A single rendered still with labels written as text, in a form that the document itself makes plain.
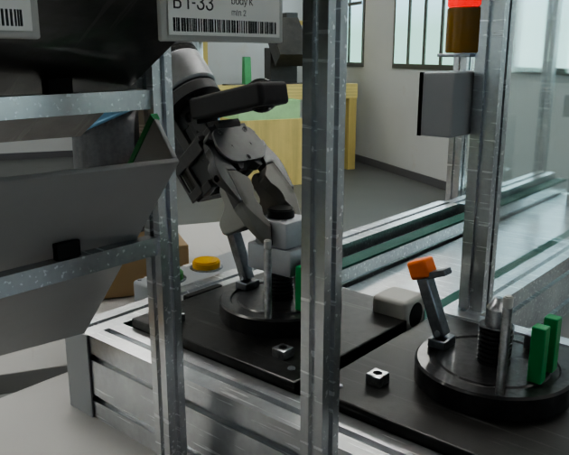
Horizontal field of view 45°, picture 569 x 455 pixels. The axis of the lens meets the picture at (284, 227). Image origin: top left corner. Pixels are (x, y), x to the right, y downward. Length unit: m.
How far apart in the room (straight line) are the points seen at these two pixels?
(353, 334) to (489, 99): 0.30
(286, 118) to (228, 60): 2.76
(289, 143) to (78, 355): 5.90
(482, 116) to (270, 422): 0.42
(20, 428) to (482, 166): 0.59
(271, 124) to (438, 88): 5.78
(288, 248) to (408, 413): 0.23
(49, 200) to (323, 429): 0.25
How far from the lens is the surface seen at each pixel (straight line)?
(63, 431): 0.81
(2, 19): 0.29
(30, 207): 0.48
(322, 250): 0.45
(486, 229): 0.82
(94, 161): 1.24
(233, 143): 0.77
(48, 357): 1.00
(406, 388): 0.63
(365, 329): 0.75
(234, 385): 0.66
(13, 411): 0.87
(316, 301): 0.46
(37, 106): 0.50
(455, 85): 0.77
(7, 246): 0.51
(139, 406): 0.75
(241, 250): 0.80
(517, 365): 0.65
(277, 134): 6.56
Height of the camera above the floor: 1.26
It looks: 14 degrees down
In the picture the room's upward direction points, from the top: straight up
